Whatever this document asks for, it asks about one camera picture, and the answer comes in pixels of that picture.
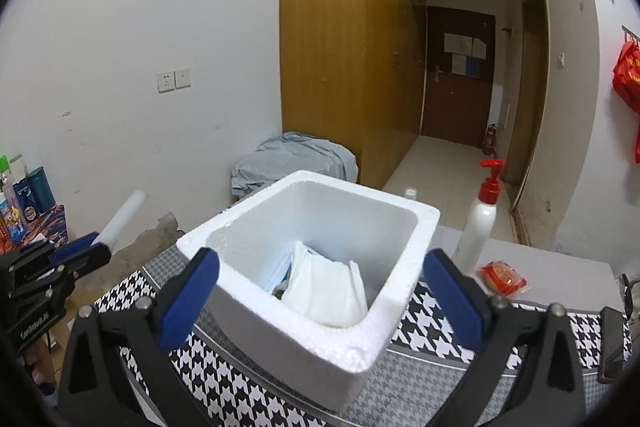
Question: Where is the dark brown door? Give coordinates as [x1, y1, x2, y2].
[420, 6, 497, 150]

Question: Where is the person's left forearm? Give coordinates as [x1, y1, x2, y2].
[20, 342, 56, 395]

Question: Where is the white carton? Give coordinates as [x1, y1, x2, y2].
[7, 154, 27, 188]

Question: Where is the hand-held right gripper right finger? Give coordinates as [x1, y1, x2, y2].
[422, 248, 586, 427]

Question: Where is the teal cylinder can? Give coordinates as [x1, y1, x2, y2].
[26, 168, 55, 214]

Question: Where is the white lotion pump bottle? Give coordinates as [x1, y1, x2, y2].
[452, 159, 506, 278]

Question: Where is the blue grey cloth bundle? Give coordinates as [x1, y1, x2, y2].
[231, 132, 360, 198]

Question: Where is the wooden wardrobe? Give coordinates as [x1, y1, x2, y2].
[279, 0, 427, 192]

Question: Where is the black smartphone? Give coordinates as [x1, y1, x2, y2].
[597, 305, 633, 385]

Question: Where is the red snack packet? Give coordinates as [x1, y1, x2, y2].
[476, 259, 530, 297]

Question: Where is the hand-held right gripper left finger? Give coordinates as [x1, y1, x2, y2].
[57, 247, 221, 427]

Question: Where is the white paper notice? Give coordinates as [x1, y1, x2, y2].
[444, 33, 487, 58]

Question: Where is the blue red patterned carton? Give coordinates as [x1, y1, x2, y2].
[0, 204, 68, 254]

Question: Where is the white foam sheet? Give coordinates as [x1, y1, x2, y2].
[282, 241, 370, 327]

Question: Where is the white foam box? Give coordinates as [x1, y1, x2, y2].
[176, 169, 440, 414]

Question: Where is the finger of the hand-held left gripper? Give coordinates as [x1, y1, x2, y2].
[10, 247, 112, 305]
[0, 232, 100, 280]

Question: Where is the white foam tube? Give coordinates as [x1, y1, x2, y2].
[98, 190, 149, 255]

